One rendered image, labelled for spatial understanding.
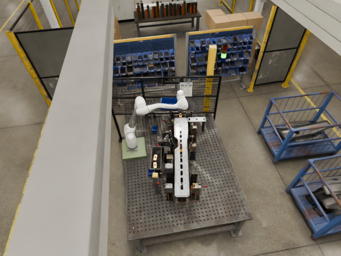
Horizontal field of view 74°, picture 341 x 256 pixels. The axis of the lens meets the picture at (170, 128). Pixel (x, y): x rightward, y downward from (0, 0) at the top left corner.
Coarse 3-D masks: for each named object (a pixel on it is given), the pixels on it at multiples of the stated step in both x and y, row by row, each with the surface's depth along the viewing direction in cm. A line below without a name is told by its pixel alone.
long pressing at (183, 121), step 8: (176, 120) 366; (184, 120) 366; (176, 128) 355; (184, 128) 355; (176, 136) 344; (184, 136) 344; (184, 144) 333; (176, 152) 324; (184, 152) 323; (176, 160) 315; (184, 160) 315; (176, 168) 306; (184, 168) 306; (176, 176) 298; (184, 176) 298; (176, 184) 290; (184, 184) 290; (176, 192) 283; (184, 192) 283
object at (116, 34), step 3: (114, 12) 663; (114, 18) 654; (114, 21) 650; (117, 21) 708; (114, 24) 652; (117, 24) 700; (114, 27) 659; (117, 27) 694; (114, 30) 650; (117, 30) 688; (114, 33) 639; (117, 33) 684; (114, 36) 638; (117, 36) 679; (120, 36) 752; (114, 39) 644; (117, 39) 674; (120, 39) 741
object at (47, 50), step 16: (16, 32) 382; (32, 32) 386; (48, 32) 390; (64, 32) 394; (32, 48) 407; (48, 48) 410; (64, 48) 414; (32, 64) 428; (48, 64) 433; (48, 80) 459; (48, 96) 487
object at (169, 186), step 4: (168, 184) 284; (172, 184) 285; (168, 188) 283; (172, 188) 285; (168, 192) 289; (172, 192) 289; (168, 196) 298; (172, 196) 298; (168, 200) 307; (172, 200) 307
